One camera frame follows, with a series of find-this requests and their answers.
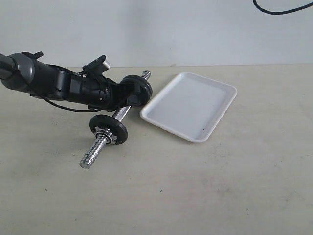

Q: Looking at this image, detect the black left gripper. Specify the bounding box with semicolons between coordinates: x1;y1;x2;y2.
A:
67;72;140;110

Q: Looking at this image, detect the black weight plate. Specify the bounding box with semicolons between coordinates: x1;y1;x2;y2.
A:
139;78;153;106
120;74;141;96
89;114;128;147

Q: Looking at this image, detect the chrome star collar nut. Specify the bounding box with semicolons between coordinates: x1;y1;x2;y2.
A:
95;127;117;145

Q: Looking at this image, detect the chrome threaded dumbbell bar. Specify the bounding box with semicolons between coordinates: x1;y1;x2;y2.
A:
79;70;151;169

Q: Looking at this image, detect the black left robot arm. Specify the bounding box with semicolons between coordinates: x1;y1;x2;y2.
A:
0;51;152;113

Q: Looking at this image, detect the white rectangular plastic tray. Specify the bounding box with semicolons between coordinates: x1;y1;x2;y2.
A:
140;72;238;143

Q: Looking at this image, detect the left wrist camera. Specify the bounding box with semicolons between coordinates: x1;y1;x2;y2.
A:
83;55;111;76

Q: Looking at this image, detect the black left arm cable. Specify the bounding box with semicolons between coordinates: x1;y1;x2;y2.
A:
29;93;96;114

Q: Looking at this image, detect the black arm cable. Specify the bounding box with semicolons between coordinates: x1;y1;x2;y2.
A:
29;93;96;114
252;0;313;15

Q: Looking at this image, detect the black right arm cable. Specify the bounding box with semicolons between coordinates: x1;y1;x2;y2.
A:
252;0;313;15

